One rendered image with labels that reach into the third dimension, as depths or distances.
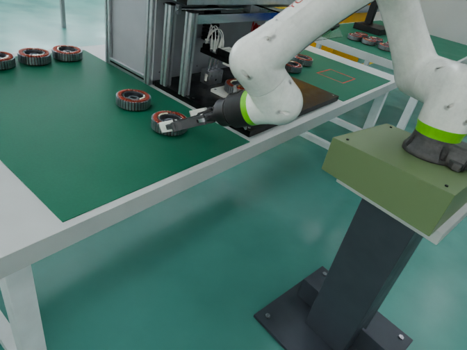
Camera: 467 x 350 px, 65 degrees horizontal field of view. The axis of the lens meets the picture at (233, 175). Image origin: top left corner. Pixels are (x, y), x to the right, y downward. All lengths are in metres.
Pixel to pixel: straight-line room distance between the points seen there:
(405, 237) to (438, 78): 0.45
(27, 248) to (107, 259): 0.99
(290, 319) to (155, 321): 0.54
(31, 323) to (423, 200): 0.96
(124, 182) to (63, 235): 0.19
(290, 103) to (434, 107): 0.42
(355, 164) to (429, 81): 0.29
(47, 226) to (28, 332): 0.30
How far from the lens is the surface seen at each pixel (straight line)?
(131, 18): 1.51
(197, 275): 1.70
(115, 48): 1.63
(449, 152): 1.13
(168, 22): 1.35
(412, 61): 1.18
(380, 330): 1.78
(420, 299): 2.04
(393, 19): 1.14
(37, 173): 0.95
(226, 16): 1.41
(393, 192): 1.03
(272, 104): 0.85
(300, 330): 1.62
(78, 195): 0.87
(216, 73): 1.49
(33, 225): 0.82
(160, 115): 1.16
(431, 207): 1.00
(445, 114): 1.10
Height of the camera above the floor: 1.28
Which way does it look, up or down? 33 degrees down
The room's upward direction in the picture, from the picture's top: 12 degrees clockwise
